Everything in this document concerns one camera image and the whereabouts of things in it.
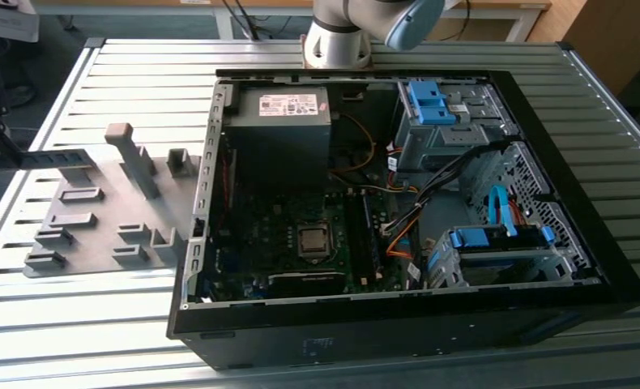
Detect blue RAM stick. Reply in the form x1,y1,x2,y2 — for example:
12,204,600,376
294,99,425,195
20,148,93,170

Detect grey parts rack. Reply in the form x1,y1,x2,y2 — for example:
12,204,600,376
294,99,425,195
21,122,202,280

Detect wooden desk white legs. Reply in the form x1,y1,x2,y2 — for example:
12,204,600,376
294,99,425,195
37,0,552,44

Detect grey power supply unit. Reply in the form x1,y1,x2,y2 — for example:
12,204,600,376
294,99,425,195
222,84,336,182

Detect green motherboard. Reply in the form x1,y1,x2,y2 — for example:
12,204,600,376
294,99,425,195
210,184,408,299

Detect CPU socket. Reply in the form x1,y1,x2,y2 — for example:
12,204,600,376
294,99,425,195
294,220,336,263

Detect silver CPU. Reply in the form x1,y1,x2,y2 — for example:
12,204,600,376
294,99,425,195
300,229,328,251

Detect black graphics card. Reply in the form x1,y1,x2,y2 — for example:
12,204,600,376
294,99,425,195
266,270,349,300

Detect blue disk carrier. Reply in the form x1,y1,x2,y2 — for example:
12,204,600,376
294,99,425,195
405,80,456,126

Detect black PC case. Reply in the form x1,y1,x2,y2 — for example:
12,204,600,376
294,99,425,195
165,67,640,372

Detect grey metal drive cage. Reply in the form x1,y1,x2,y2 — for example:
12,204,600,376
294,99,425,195
425,224,594,289
394,80,518,173

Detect hard disk in blue carrier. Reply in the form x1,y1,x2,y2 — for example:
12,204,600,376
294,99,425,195
448,224,557,250

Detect wooden cabinet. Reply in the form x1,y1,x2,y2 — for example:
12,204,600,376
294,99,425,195
528,0,640,96

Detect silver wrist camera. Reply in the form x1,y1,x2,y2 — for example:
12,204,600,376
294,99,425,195
0,2,41,42

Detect yellow wire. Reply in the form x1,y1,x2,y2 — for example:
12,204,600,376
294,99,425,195
329,115,376,173

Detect white black wire bundle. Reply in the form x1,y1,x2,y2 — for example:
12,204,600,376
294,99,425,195
352,184,421,196

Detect orange red power wires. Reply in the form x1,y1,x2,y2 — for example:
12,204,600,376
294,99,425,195
385,214,424,259

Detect black cable bundle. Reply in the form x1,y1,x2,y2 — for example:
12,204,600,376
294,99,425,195
384,141,512,236

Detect blue flat data cable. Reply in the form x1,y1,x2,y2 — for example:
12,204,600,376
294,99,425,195
485,184,518,238

